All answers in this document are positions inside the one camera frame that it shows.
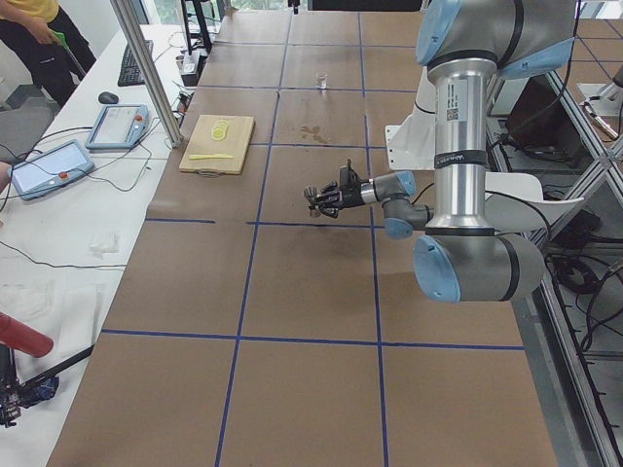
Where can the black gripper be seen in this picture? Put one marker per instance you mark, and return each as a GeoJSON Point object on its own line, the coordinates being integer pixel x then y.
{"type": "Point", "coordinates": [351, 197]}

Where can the steel jigger measuring cup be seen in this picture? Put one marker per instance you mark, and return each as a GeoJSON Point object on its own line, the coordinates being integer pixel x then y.
{"type": "Point", "coordinates": [310, 194]}

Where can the clear glass cup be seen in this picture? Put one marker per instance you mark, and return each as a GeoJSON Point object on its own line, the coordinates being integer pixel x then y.
{"type": "Point", "coordinates": [321, 81]}

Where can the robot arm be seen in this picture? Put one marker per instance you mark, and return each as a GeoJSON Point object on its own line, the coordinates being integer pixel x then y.
{"type": "Point", "coordinates": [461, 255]}

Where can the bamboo cutting board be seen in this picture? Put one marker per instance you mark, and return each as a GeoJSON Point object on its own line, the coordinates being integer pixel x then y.
{"type": "Point", "coordinates": [235, 143]}

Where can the yellow plastic knife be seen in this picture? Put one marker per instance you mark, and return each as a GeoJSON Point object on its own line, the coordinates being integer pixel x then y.
{"type": "Point", "coordinates": [215, 156]}

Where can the far blue teach pendant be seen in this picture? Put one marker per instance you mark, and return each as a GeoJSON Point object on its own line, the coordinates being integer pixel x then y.
{"type": "Point", "coordinates": [118, 127]}

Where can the blue teach pendant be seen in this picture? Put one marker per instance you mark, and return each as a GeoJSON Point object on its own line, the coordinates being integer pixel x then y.
{"type": "Point", "coordinates": [51, 170]}
{"type": "Point", "coordinates": [118, 127]}

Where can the crumpled white tissue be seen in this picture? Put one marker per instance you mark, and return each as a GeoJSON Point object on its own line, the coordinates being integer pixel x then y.
{"type": "Point", "coordinates": [104, 243]}

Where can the black keyboard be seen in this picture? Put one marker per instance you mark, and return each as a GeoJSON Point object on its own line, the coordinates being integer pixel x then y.
{"type": "Point", "coordinates": [130, 73]}

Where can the black computer mouse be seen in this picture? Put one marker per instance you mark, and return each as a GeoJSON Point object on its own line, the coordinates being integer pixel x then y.
{"type": "Point", "coordinates": [107, 97]}

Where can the near blue teach pendant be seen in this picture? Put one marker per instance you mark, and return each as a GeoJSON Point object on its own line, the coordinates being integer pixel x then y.
{"type": "Point", "coordinates": [51, 170]}

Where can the person in yellow shirt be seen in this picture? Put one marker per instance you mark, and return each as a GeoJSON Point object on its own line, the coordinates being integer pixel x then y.
{"type": "Point", "coordinates": [48, 43]}

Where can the red cylinder bottle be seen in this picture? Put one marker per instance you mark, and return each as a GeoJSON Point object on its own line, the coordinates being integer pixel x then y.
{"type": "Point", "coordinates": [16, 335]}

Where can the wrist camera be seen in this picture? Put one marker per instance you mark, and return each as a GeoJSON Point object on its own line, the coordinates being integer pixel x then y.
{"type": "Point", "coordinates": [349, 179]}

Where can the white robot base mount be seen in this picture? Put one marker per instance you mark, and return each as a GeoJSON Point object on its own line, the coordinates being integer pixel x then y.
{"type": "Point", "coordinates": [421, 137]}

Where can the aluminium frame post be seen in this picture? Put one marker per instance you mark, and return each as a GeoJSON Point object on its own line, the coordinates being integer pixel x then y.
{"type": "Point", "coordinates": [128, 21]}

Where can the black camera rig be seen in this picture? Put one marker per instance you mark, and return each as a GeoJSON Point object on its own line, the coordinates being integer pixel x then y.
{"type": "Point", "coordinates": [16, 395]}

